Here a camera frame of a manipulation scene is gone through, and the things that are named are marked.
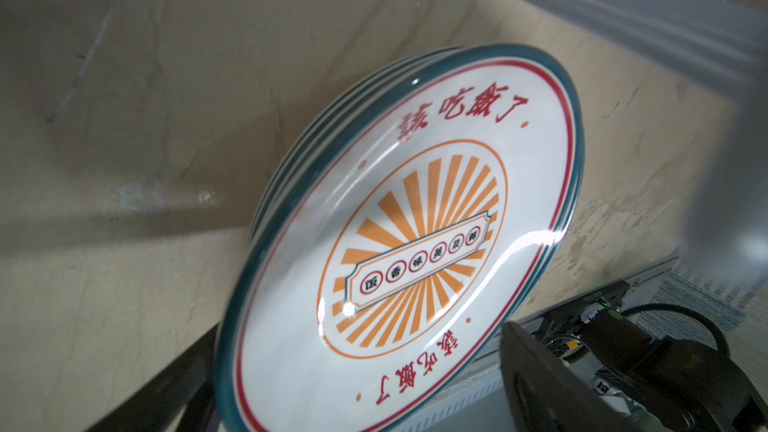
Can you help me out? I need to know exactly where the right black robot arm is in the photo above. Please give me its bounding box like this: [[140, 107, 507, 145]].
[[534, 280, 767, 431]]

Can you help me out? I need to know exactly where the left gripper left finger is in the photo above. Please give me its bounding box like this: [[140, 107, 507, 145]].
[[88, 326, 219, 431]]

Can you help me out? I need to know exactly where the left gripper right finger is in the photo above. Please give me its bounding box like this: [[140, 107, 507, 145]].
[[500, 322, 624, 431]]

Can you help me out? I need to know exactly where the white round plate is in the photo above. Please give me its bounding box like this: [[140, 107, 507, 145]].
[[249, 46, 463, 239], [213, 44, 585, 431]]

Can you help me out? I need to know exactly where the white wire dish rack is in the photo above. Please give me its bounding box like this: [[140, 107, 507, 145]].
[[499, 0, 767, 285]]

